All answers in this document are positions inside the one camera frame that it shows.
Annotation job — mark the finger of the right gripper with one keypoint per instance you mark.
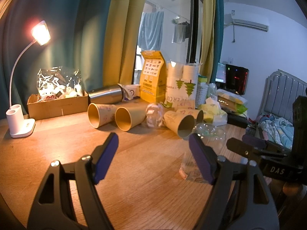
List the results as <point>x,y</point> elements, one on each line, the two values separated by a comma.
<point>245,150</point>
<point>264,144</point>

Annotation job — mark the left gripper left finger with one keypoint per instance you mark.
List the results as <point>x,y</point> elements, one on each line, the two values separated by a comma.
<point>52,207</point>

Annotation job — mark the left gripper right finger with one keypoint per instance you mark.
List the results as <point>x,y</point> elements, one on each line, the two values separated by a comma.
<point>239,199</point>

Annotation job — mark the clear plastic sticker cup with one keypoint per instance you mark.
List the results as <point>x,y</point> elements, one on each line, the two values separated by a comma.
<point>204,145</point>

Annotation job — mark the paper cup rear right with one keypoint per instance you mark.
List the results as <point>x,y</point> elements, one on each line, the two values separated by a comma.
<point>197,114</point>

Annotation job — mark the paper cup front right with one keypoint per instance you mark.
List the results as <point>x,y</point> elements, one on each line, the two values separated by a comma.
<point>179,123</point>

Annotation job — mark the paper cup by pack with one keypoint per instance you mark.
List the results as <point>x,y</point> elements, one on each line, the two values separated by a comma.
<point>189,104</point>

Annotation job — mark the paper cup pack, tree print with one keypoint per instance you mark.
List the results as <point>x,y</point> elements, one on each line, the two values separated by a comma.
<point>182,82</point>

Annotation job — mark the crumpled clear plastic cup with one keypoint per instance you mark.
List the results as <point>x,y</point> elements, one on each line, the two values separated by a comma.
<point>154,115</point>

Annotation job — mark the paper cup far left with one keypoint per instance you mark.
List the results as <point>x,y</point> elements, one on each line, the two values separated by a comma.
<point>101,114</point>

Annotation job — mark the plain brown paper cup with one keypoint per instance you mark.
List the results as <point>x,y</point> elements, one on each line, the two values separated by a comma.
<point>127,118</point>

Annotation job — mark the grey headboard bed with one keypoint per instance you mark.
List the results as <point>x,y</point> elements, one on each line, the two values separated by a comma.
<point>274,121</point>

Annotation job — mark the yellow tissue pack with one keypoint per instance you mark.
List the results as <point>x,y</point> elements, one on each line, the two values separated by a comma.
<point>212,113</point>

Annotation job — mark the stacked white cups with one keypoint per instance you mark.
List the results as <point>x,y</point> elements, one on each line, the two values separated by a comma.
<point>202,89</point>

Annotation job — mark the computer monitor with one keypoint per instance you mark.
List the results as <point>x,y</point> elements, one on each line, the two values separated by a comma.
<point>232,78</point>

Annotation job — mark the white desk lamp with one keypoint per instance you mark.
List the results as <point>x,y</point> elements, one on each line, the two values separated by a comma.
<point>20,127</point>

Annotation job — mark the yellow paper box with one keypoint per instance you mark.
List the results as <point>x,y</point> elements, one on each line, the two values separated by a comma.
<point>153,78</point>

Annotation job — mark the cardboard tray box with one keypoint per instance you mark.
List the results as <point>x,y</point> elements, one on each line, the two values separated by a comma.
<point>55,108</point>

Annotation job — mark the air conditioner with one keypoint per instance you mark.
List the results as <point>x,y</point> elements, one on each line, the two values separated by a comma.
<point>250,20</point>

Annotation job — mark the white blue small carton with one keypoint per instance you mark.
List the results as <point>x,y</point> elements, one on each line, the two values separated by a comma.
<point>130,92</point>

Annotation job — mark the clear plastic snack bag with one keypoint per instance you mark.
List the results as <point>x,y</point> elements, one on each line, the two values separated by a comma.
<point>59,83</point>

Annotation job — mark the stainless steel thermos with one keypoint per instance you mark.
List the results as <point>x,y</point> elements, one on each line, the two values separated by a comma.
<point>106,95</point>

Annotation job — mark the hanging blue towel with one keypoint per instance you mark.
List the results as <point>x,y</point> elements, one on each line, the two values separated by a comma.
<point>151,31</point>

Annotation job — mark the teal yellow curtain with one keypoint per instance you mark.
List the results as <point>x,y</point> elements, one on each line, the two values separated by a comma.
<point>97,37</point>

